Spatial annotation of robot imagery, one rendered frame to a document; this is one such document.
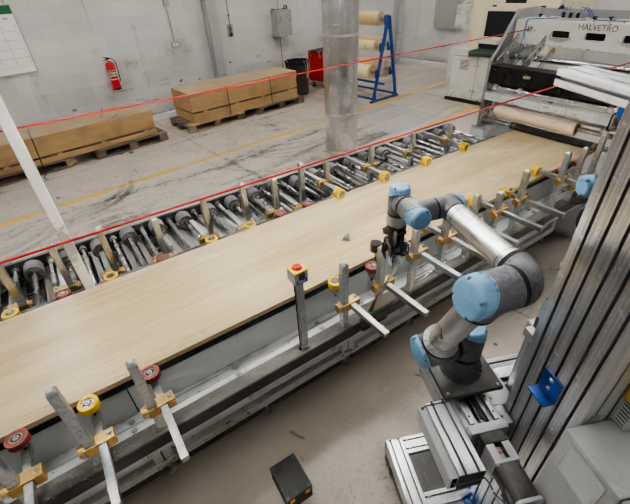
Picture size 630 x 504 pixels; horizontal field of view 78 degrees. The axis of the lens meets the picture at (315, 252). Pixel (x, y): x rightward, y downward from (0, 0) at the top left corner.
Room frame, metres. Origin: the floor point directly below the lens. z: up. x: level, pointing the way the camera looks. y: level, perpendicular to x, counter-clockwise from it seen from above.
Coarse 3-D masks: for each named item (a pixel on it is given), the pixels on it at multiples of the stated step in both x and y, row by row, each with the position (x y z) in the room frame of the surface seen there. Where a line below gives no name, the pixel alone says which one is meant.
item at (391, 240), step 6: (390, 228) 1.18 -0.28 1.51; (396, 228) 1.17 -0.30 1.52; (402, 228) 1.17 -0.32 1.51; (390, 234) 1.21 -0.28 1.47; (396, 234) 1.15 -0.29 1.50; (402, 234) 1.15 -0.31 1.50; (384, 240) 1.22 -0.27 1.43; (390, 240) 1.18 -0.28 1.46; (396, 240) 1.15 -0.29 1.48; (402, 240) 1.17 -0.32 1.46; (390, 246) 1.15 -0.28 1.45; (396, 246) 1.15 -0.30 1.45; (402, 246) 1.15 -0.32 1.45; (408, 246) 1.15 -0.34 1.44; (390, 252) 1.15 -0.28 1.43; (396, 252) 1.16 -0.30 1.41; (402, 252) 1.15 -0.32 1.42; (408, 252) 1.15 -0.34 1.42
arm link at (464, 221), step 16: (448, 208) 1.08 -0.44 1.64; (464, 208) 1.06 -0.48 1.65; (464, 224) 1.00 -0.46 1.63; (480, 224) 0.97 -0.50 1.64; (480, 240) 0.92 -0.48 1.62; (496, 240) 0.89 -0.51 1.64; (496, 256) 0.85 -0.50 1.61; (512, 256) 0.81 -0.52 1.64; (528, 256) 0.80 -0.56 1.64; (528, 272) 0.73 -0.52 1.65; (528, 304) 0.69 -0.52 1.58
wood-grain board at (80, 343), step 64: (384, 192) 2.63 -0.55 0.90; (448, 192) 2.57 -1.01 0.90; (192, 256) 1.94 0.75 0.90; (256, 256) 1.90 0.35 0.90; (320, 256) 1.86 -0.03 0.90; (64, 320) 1.45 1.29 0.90; (128, 320) 1.42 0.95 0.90; (192, 320) 1.39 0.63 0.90; (0, 384) 1.07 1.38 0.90; (64, 384) 1.05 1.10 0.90
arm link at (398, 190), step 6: (390, 186) 1.20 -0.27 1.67; (396, 186) 1.19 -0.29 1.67; (402, 186) 1.19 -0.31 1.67; (408, 186) 1.19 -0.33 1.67; (390, 192) 1.18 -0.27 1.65; (396, 192) 1.17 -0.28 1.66; (402, 192) 1.16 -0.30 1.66; (408, 192) 1.17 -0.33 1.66; (390, 198) 1.18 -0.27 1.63; (396, 198) 1.16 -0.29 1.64; (390, 204) 1.18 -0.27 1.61; (396, 204) 1.24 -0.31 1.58; (390, 210) 1.18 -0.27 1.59; (390, 216) 1.18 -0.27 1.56; (396, 216) 1.16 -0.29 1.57
